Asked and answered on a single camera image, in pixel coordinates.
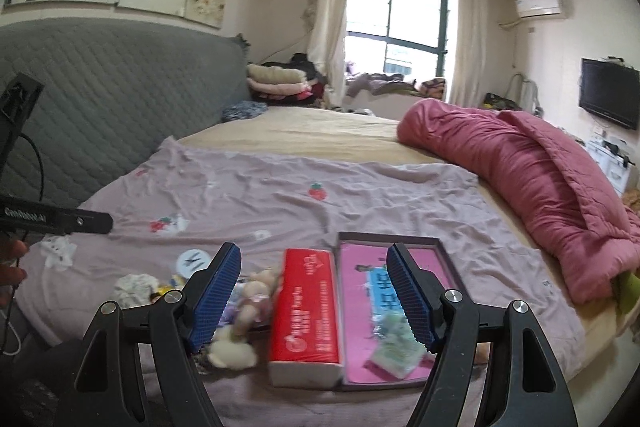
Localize blue and pink book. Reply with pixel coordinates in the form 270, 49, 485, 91
336, 241, 431, 389

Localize grey quilted headboard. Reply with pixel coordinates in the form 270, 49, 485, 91
1, 17, 250, 207

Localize red tissue box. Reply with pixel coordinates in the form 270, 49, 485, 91
268, 248, 343, 390

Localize clothes on window sill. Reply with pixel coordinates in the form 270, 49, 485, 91
345, 74, 446, 100

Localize green tissue pack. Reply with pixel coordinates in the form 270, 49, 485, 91
368, 310, 434, 383

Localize black wall television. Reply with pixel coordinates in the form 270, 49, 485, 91
578, 58, 640, 130

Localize right cream curtain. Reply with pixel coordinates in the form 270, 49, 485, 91
449, 0, 489, 106

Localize stack of folded blankets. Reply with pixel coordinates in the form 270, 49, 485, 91
246, 64, 312, 102

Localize green pillow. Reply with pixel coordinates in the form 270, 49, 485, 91
616, 272, 640, 314

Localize black cable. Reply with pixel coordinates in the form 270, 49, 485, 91
0, 131, 47, 358

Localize white blue tissue pack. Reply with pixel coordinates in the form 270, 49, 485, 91
218, 279, 247, 327

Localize blue patterned cloth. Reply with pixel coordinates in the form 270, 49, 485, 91
221, 101, 268, 122

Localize white air conditioner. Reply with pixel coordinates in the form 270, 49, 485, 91
515, 0, 566, 20

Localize small plush doll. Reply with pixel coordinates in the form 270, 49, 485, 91
204, 268, 280, 372

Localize cream curtain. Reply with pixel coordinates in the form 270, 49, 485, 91
304, 0, 347, 107
449, 0, 489, 106

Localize lilac strawberry bed sheet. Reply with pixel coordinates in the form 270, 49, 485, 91
16, 134, 587, 427

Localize pink folded quilt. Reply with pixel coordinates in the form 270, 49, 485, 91
397, 98, 639, 305

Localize left cream curtain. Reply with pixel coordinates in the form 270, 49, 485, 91
304, 0, 347, 107

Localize white bottle with lid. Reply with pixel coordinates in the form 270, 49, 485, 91
176, 248, 212, 280

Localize person's left hand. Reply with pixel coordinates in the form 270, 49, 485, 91
0, 235, 29, 307

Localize dark purple tray box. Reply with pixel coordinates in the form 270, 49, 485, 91
334, 232, 466, 390

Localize yellow cartoon wipes pack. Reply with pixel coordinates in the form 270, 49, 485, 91
150, 274, 186, 303

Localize dark framed window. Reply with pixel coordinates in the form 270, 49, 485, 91
345, 0, 449, 81

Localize white crumpled cloth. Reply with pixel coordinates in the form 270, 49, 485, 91
112, 274, 160, 309

